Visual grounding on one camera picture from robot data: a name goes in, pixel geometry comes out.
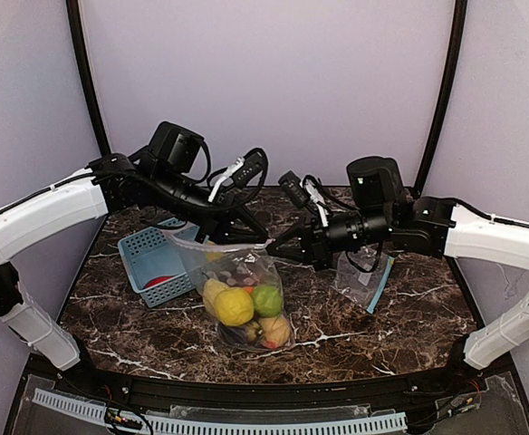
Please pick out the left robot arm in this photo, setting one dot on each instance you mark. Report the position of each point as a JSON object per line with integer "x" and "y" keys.
{"x": 154, "y": 176}

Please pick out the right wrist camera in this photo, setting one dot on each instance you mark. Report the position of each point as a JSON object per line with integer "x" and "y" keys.
{"x": 303, "y": 193}

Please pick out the right black frame post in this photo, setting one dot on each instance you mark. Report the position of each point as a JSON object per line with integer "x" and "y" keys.
{"x": 444, "y": 94}

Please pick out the blue plastic basket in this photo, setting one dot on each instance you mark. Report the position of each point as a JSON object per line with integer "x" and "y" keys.
{"x": 150, "y": 253}

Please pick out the small blue zip bag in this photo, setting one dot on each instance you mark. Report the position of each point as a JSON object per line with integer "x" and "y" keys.
{"x": 363, "y": 289}

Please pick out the black frame post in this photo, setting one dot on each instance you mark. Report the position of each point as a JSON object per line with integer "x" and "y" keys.
{"x": 83, "y": 65}
{"x": 444, "y": 94}

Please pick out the left black frame post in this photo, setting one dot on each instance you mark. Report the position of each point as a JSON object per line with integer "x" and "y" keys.
{"x": 83, "y": 65}

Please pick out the white cable duct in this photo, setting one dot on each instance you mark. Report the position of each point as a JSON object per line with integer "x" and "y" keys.
{"x": 205, "y": 421}

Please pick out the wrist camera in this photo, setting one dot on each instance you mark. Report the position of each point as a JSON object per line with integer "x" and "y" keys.
{"x": 240, "y": 173}
{"x": 303, "y": 193}

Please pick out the purple eggplant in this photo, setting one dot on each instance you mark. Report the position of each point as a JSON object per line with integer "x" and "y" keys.
{"x": 233, "y": 335}

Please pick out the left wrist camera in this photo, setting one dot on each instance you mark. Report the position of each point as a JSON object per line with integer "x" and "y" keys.
{"x": 240, "y": 173}

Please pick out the large pink zip bag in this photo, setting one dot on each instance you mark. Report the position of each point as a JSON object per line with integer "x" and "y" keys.
{"x": 242, "y": 265}

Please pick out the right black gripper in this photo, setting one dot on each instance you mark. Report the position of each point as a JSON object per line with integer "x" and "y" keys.
{"x": 319, "y": 242}

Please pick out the red chili pepper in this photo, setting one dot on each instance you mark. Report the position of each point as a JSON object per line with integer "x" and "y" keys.
{"x": 157, "y": 281}

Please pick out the yellow lemon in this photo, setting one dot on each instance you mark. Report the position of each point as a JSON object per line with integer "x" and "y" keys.
{"x": 234, "y": 307}

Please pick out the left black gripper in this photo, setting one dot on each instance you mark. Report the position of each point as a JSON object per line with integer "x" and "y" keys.
{"x": 219, "y": 222}

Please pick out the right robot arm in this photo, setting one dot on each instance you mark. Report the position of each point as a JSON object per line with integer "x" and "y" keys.
{"x": 435, "y": 227}

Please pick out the green apple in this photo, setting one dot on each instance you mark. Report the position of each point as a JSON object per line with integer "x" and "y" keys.
{"x": 268, "y": 300}

